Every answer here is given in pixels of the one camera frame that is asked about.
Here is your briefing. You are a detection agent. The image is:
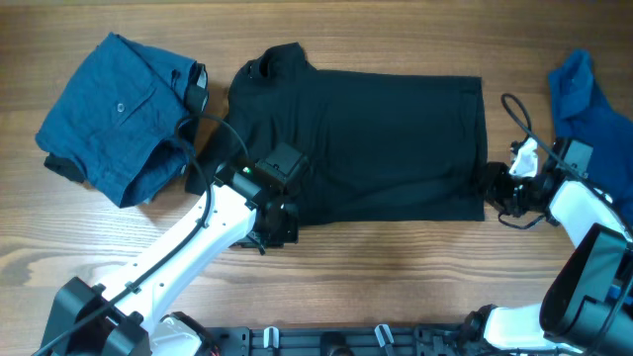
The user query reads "black t-shirt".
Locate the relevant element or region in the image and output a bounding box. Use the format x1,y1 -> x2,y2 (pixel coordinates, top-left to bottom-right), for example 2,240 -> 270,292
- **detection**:
198,44 -> 488,225

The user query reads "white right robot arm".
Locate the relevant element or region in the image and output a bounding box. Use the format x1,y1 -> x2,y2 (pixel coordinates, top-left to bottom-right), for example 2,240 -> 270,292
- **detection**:
458,138 -> 632,355

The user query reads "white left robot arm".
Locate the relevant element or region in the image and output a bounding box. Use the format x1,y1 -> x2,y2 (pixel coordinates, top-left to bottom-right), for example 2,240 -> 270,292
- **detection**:
38,143 -> 308,355

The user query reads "blue polo shirt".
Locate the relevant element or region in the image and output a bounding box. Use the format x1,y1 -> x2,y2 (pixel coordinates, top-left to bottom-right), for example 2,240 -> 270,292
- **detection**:
548,49 -> 632,223

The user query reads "folded navy blue shirt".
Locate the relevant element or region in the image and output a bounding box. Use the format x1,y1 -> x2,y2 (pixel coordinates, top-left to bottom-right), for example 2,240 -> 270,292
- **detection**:
35,33 -> 209,208

